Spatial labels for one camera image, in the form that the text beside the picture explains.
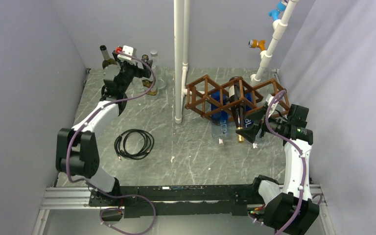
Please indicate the white vertical pvc pipe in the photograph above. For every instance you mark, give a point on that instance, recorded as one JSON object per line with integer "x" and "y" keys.
{"x": 181, "y": 45}

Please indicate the orange pipe valve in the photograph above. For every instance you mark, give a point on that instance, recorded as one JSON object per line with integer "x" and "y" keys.
{"x": 253, "y": 43}

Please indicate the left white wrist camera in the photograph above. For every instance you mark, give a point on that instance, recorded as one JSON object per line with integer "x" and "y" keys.
{"x": 126, "y": 53}

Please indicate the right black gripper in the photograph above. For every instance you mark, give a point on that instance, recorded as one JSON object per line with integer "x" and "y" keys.
{"x": 250, "y": 132}

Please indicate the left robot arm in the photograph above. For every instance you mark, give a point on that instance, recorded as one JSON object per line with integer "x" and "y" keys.
{"x": 77, "y": 154}

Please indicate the blue pipe valve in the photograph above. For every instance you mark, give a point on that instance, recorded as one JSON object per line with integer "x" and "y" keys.
{"x": 280, "y": 7}

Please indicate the clear bottle dark label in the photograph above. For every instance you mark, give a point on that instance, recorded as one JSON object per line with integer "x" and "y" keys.
{"x": 158, "y": 70}

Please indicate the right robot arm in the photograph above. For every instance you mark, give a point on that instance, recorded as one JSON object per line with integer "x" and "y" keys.
{"x": 289, "y": 208}

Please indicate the white angled pvc pipe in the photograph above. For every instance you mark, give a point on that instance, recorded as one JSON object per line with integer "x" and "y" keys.
{"x": 279, "y": 27}

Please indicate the clear blue-label bottle left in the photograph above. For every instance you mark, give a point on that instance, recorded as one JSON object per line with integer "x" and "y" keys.
{"x": 219, "y": 127}

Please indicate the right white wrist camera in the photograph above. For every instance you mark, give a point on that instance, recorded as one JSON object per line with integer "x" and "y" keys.
{"x": 272, "y": 102}

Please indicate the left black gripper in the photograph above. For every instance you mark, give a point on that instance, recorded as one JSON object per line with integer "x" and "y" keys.
{"x": 145, "y": 72}

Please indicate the brown wooden wine rack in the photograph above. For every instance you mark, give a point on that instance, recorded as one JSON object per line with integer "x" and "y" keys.
{"x": 206, "y": 97}

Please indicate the clear bottle with cork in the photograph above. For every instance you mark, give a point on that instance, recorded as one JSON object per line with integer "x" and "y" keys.
{"x": 138, "y": 85}

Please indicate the small dark bottle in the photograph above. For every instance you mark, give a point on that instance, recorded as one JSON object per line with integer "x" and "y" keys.
{"x": 147, "y": 83}

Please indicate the clear blue-label bottle right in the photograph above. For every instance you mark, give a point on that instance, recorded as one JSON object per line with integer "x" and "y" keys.
{"x": 248, "y": 122}

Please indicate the dark green wine bottle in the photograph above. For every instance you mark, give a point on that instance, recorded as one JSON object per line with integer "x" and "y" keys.
{"x": 107, "y": 59}

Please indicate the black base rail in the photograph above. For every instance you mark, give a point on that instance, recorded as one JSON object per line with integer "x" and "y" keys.
{"x": 183, "y": 200}

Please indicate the brown bottle gold foil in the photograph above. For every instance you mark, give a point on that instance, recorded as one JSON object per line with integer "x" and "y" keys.
{"x": 237, "y": 110}

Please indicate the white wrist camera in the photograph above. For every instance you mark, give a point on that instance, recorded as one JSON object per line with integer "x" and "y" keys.
{"x": 272, "y": 102}
{"x": 126, "y": 53}

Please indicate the clear blue-label bottle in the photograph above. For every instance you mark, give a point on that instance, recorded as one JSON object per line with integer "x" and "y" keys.
{"x": 248, "y": 122}
{"x": 219, "y": 127}

